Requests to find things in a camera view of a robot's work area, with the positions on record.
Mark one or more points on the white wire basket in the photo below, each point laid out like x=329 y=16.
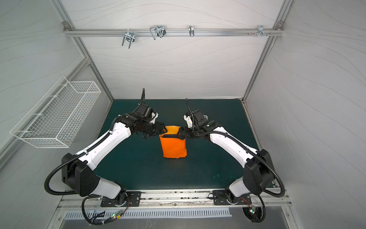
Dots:
x=55 y=120

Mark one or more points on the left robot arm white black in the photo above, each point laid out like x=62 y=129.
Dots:
x=78 y=169

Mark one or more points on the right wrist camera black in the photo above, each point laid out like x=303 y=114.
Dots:
x=195 y=119

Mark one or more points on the green table mat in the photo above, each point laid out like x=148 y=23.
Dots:
x=138 y=163

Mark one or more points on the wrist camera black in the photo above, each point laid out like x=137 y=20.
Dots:
x=145 y=112
x=195 y=119

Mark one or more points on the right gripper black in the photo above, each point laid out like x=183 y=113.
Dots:
x=182 y=133

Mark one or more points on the white vent strip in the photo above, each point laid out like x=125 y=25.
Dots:
x=194 y=213

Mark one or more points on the aluminium cross rail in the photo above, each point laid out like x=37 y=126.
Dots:
x=169 y=32

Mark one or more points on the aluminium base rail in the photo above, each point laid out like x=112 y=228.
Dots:
x=172 y=198

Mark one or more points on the metal u-bolt clamp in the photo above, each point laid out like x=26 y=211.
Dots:
x=157 y=31
x=128 y=38

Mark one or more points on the orange wrapping paper sheet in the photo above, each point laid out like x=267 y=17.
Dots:
x=172 y=145

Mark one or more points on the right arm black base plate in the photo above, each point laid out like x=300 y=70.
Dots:
x=225 y=197

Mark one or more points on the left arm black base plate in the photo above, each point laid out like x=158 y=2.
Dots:
x=131 y=198

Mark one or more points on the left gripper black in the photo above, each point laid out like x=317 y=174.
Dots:
x=159 y=129

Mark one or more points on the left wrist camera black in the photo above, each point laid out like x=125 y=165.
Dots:
x=145 y=112

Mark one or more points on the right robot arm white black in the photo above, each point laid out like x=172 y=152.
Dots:
x=259 y=173

